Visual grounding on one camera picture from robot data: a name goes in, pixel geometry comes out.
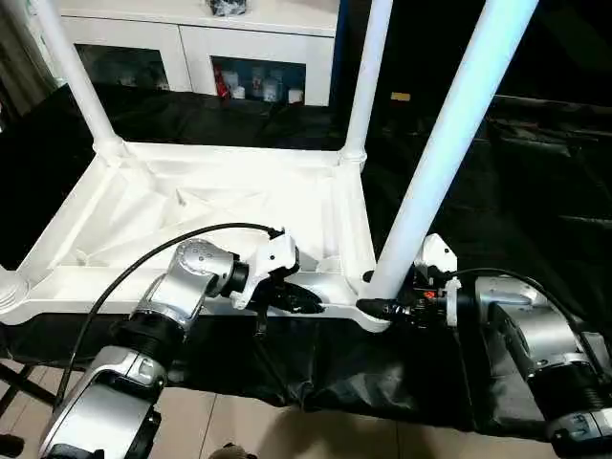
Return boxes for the white plastic table top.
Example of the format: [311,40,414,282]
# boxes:
[0,138,398,336]

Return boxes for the black work surface mat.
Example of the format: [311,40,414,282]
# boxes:
[0,83,612,434]

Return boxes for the white glass door cabinet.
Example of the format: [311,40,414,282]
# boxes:
[56,0,339,107]

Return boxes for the dark patterned object on cabinet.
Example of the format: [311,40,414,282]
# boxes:
[205,0,251,19]

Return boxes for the grey curtain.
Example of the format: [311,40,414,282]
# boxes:
[0,0,63,116]

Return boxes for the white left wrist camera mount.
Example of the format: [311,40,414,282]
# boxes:
[230,228,301,311]

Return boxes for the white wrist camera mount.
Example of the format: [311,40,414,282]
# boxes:
[414,232,464,327]
[230,228,301,311]

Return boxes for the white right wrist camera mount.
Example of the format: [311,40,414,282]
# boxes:
[414,232,464,327]

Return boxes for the black left wrist camera cable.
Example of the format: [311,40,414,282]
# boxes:
[56,222,288,401]

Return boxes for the black metal frame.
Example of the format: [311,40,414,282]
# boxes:
[492,94,612,121]

